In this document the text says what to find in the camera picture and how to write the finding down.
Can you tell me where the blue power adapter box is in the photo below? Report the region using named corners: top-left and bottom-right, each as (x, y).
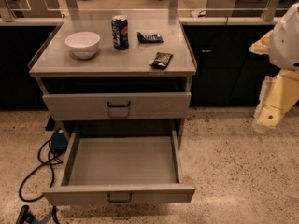
top-left (50, 131), bottom-right (68, 152)

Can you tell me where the open grey lower drawer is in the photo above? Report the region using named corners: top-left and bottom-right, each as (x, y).
top-left (44, 132), bottom-right (195, 205)

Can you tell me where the grey drawer cabinet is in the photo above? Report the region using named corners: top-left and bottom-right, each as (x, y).
top-left (30, 10), bottom-right (196, 136)

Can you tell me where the dark chocolate rxbar wrapper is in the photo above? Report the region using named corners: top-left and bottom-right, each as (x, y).
top-left (150, 52), bottom-right (173, 69)

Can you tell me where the white ceramic bowl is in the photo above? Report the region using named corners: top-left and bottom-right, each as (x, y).
top-left (64, 32), bottom-right (100, 60)

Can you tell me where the black power cable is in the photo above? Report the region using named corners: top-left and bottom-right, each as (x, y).
top-left (18, 138), bottom-right (64, 203)

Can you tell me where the blue pepsi can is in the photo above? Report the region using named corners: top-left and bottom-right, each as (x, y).
top-left (111, 15), bottom-right (129, 50)

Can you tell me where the black object bottom left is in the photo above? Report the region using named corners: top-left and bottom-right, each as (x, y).
top-left (16, 205), bottom-right (35, 224)

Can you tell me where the grey upper drawer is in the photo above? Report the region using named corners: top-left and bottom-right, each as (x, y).
top-left (43, 92), bottom-right (191, 120)

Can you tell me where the grey background desk right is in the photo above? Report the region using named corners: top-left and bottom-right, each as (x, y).
top-left (206, 0), bottom-right (298, 17)

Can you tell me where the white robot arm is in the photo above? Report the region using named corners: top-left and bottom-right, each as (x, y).
top-left (249, 3), bottom-right (299, 133)

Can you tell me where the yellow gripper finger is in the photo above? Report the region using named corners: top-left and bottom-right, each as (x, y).
top-left (252, 69), bottom-right (299, 133)
top-left (249, 30), bottom-right (273, 55)

